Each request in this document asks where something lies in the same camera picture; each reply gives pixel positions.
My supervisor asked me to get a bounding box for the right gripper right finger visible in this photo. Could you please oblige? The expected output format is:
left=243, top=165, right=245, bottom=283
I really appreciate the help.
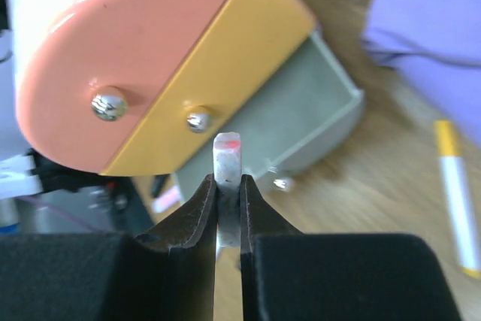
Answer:
left=239, top=175, right=461, bottom=320

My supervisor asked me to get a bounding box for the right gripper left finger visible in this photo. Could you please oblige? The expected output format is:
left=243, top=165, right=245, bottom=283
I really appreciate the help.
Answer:
left=1, top=176, right=217, bottom=320

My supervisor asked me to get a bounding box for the grey eraser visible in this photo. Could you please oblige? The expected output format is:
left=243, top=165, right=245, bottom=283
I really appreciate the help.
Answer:
left=213, top=132, right=242, bottom=247

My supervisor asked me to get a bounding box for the grey-green drawer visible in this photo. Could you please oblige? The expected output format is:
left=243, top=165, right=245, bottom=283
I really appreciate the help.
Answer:
left=174, top=29, right=365, bottom=201

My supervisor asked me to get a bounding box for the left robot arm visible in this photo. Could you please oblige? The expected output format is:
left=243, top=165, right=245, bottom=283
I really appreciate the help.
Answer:
left=1, top=150, right=153, bottom=235

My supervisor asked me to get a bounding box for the yellow capped white marker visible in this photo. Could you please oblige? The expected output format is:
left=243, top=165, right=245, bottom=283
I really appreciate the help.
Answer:
left=434, top=120, right=480, bottom=280

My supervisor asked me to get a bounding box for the salmon pink drawer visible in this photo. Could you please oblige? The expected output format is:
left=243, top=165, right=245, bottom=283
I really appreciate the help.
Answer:
left=11, top=0, right=226, bottom=172

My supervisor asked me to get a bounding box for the purple cloth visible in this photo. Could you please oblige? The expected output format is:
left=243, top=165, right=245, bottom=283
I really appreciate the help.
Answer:
left=362, top=0, right=480, bottom=144

